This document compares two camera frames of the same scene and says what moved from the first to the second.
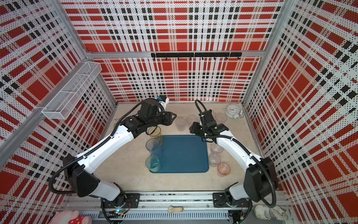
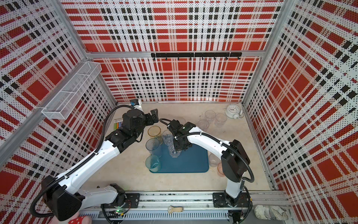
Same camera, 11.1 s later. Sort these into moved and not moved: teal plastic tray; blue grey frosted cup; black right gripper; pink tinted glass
Moved: black right gripper
Not moved: pink tinted glass; blue grey frosted cup; teal plastic tray
